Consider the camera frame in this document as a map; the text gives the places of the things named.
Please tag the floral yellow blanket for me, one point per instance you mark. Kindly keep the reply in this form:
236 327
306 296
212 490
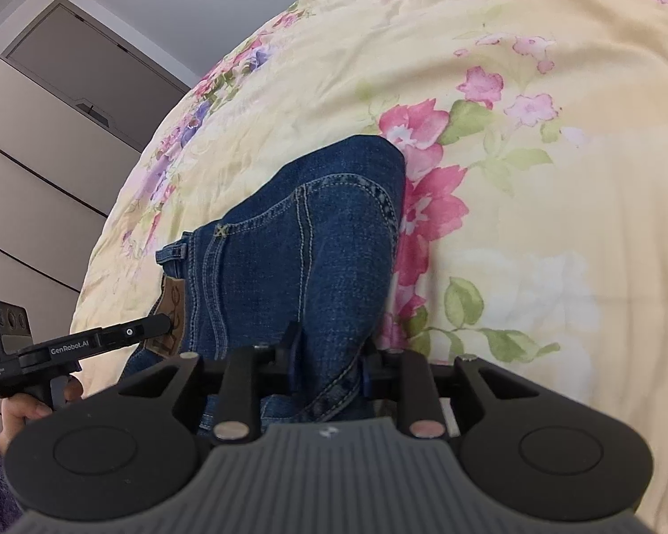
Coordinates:
534 206

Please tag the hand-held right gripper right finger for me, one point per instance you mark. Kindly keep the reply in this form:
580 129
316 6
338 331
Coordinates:
365 378

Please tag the blue denim pants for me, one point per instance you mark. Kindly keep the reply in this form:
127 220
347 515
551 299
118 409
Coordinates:
289 245

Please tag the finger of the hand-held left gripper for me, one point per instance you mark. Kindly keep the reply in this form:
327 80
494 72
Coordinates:
145 327

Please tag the person's left hand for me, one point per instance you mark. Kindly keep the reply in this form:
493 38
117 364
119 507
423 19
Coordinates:
19 414

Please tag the grey door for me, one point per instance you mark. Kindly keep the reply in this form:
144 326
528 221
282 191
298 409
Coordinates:
89 72

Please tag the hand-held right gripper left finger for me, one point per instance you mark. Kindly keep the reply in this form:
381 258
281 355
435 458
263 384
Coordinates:
294 361

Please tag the beige wardrobe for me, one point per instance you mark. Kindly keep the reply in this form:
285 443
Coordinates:
39 206

